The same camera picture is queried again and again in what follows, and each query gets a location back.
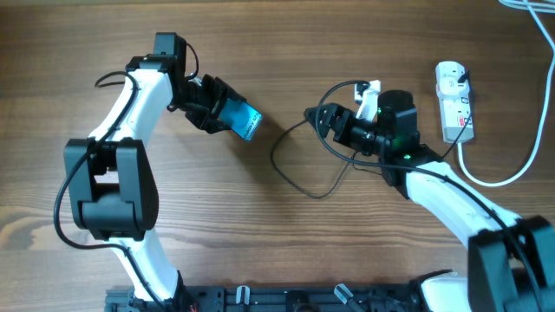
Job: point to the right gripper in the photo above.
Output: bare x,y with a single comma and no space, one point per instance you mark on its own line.
346,115

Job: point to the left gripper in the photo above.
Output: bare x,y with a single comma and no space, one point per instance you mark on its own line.
220,92

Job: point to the Galaxy S25 smartphone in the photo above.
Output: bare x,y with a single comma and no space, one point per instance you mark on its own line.
241,117

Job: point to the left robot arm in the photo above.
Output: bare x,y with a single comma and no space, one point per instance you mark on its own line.
109,198

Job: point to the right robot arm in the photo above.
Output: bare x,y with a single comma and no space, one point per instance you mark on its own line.
510,265

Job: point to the white charger plug adapter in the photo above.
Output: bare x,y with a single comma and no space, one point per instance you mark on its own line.
450,88

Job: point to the white power strip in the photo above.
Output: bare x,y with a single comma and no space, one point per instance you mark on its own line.
456,123

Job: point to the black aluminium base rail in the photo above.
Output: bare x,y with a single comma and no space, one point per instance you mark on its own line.
381,297

